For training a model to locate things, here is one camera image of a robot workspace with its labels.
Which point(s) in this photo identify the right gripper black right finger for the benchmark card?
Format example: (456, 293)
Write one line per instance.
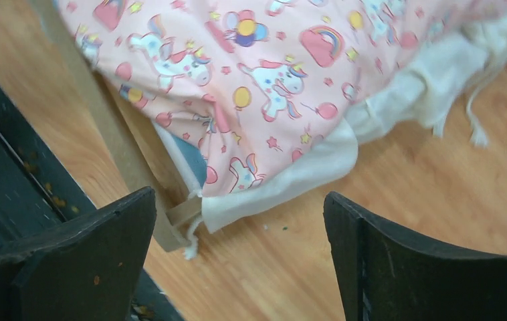
(386, 271)

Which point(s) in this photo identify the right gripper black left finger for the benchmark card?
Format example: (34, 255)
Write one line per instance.
(84, 269)

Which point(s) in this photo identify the wooden striped pet bed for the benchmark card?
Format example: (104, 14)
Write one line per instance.
(131, 139)

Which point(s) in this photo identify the pink unicorn drawstring bag blanket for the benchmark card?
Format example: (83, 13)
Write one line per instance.
(258, 102)

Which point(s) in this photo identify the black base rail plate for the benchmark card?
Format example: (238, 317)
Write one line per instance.
(37, 194)

